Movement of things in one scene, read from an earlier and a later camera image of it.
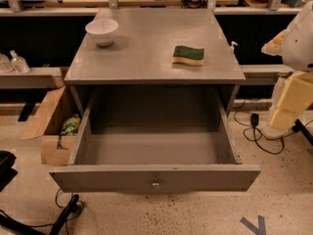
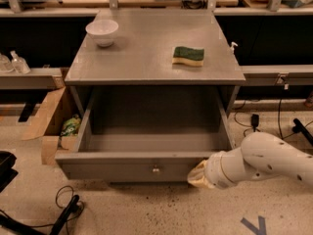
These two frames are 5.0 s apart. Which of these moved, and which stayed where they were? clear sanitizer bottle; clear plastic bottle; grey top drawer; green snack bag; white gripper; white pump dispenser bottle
Moved: grey top drawer; white gripper
Stayed: clear sanitizer bottle; clear plastic bottle; green snack bag; white pump dispenser bottle
